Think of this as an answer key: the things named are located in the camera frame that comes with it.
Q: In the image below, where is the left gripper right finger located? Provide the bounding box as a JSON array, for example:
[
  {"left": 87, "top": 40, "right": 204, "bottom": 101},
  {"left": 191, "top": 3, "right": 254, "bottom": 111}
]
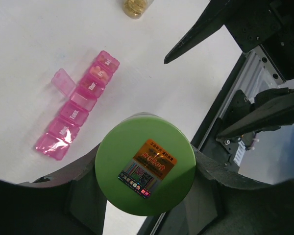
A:
[{"left": 158, "top": 150, "right": 294, "bottom": 235}]

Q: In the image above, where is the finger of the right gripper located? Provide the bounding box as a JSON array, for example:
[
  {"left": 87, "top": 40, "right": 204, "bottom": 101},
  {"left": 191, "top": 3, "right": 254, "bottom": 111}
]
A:
[{"left": 217, "top": 90, "right": 294, "bottom": 140}]

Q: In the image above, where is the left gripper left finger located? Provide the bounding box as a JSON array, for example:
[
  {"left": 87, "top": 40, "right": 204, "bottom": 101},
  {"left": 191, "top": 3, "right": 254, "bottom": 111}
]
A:
[{"left": 0, "top": 147, "right": 107, "bottom": 235}]

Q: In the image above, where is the green pill bottle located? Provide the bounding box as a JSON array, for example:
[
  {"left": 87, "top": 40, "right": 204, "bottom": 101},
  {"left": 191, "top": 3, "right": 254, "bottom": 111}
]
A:
[{"left": 95, "top": 112, "right": 196, "bottom": 216}]

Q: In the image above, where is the clear bottle with orange pills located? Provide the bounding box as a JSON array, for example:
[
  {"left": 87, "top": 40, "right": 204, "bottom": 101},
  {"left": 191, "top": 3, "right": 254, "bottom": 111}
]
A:
[{"left": 122, "top": 0, "right": 154, "bottom": 19}]

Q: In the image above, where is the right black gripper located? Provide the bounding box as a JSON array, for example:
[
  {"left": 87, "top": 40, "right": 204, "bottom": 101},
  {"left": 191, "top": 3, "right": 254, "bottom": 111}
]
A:
[{"left": 164, "top": 0, "right": 294, "bottom": 81}]

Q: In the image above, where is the pink weekly pill organizer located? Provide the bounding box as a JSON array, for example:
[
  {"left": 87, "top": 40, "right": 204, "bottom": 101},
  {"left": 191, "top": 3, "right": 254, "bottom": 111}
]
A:
[{"left": 35, "top": 50, "right": 120, "bottom": 161}]

